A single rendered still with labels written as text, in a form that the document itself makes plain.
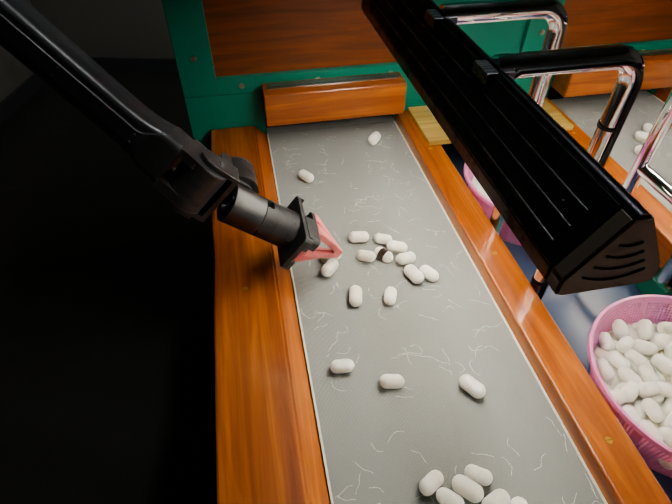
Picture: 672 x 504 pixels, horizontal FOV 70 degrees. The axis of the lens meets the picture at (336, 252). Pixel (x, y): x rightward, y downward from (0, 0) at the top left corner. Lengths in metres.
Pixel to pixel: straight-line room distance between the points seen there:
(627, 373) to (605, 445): 0.14
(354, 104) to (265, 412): 0.67
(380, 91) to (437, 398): 0.65
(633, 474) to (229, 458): 0.45
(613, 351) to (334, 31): 0.76
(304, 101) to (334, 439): 0.67
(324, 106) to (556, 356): 0.65
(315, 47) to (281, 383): 0.70
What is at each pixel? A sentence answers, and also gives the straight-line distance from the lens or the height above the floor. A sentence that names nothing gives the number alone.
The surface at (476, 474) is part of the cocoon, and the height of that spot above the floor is 0.76.
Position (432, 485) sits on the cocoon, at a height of 0.76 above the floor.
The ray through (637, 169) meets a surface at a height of 0.84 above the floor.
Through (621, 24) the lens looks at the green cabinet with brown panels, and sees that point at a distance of 1.36.
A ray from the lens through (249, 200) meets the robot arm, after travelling 0.66.
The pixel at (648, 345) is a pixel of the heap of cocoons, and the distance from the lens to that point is 0.81.
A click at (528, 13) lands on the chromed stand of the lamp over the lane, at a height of 1.11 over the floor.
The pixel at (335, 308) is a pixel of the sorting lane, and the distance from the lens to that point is 0.73.
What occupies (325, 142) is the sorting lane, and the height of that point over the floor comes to 0.74.
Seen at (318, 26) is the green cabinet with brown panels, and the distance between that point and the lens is 1.06.
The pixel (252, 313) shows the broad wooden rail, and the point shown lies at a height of 0.77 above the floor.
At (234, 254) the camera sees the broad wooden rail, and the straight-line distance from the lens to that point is 0.79.
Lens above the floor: 1.31
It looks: 45 degrees down
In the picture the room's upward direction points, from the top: straight up
